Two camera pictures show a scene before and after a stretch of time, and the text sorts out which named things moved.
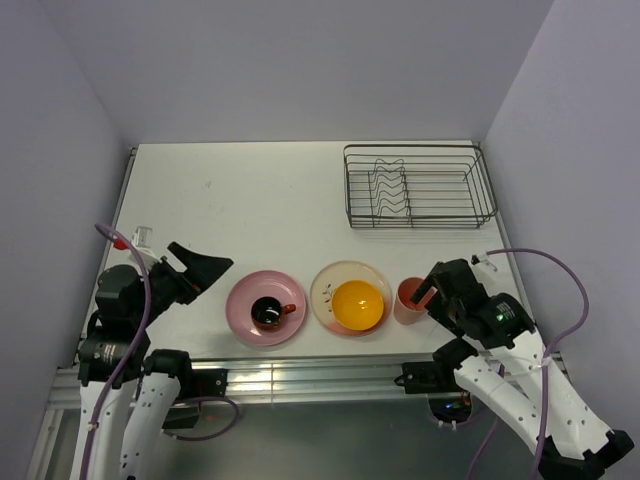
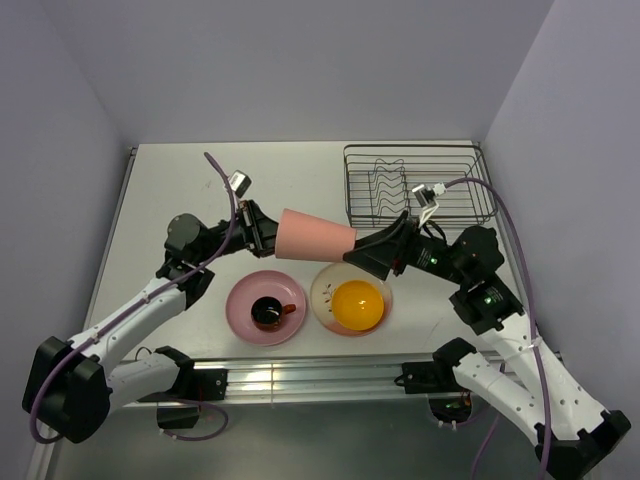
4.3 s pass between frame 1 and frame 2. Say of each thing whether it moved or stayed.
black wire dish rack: stayed
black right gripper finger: moved
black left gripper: moved
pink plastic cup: moved
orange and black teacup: stayed
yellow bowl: stayed
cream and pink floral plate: stayed
